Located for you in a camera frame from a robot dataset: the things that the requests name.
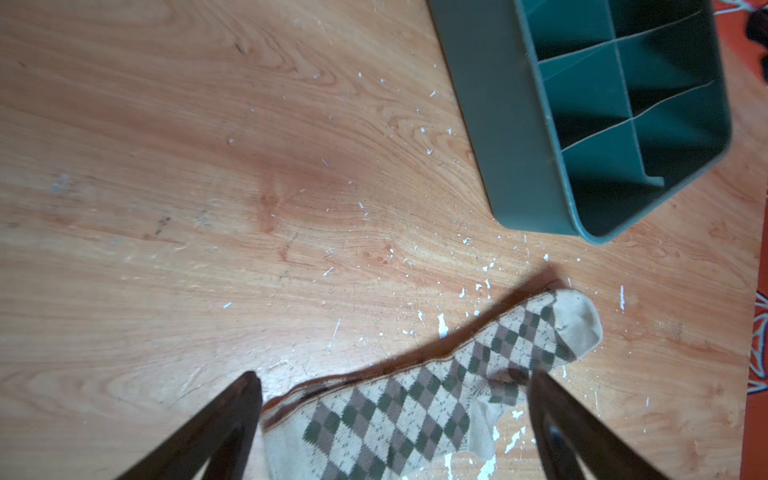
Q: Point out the green divided tray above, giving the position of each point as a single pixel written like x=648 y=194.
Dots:
x=584 y=116

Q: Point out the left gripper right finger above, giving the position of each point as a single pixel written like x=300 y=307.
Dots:
x=569 y=437

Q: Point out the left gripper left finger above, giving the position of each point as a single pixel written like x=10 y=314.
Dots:
x=217 y=441

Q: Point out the brown argyle sock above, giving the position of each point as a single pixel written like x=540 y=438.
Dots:
x=388 y=425

